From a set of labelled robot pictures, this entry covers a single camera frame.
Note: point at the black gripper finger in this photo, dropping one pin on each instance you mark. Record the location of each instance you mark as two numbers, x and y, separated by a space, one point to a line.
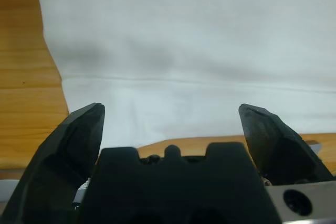
275 150
60 161

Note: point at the white t-shirt with black logo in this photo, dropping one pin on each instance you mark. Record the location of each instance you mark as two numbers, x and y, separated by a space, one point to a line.
183 24

